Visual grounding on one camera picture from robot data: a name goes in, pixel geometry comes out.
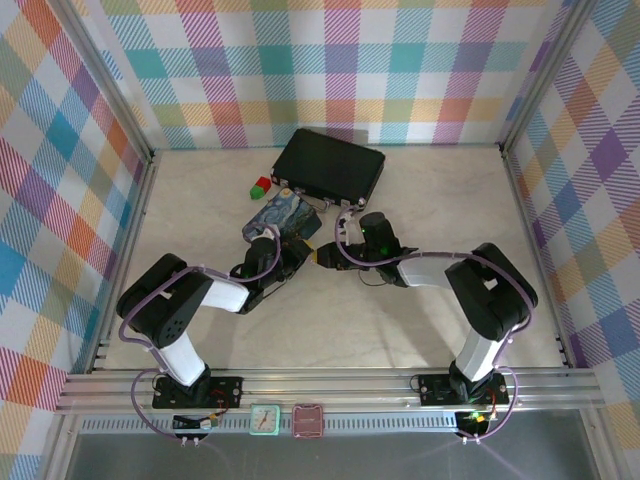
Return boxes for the aluminium frame post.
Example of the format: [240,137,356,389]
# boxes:
[52,0,161,164]
[498,0,601,154]

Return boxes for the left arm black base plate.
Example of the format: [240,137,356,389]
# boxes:
[152,375,245,410]

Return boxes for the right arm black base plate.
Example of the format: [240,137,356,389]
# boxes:
[417,372,510,407]

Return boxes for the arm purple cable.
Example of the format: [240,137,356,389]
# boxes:
[119,223,281,444]
[333,207,536,445]

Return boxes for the red and green block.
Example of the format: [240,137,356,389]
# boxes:
[249,175,274,201]

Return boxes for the small teal clock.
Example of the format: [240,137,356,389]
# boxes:
[249,403,281,437]

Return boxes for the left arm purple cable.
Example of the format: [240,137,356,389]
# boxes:
[119,223,281,444]

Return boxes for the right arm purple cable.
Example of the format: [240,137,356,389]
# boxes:
[333,207,536,445]

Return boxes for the blue painted tin box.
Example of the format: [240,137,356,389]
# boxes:
[242,188,324,247]

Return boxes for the aluminium mounting rail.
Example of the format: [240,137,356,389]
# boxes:
[54,367,601,415]

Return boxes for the black briefcase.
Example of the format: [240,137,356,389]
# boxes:
[269,128,387,207]

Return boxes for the small pink case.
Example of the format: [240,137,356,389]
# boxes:
[291,403,326,440]

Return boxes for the aluminium side rail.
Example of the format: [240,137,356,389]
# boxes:
[87,149,161,374]
[499,144,574,369]

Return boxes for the perforated metal cable tray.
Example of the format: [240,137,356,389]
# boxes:
[78,412,464,436]

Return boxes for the power connector with wires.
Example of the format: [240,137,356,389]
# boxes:
[457,409,499,435]
[172,412,224,435]

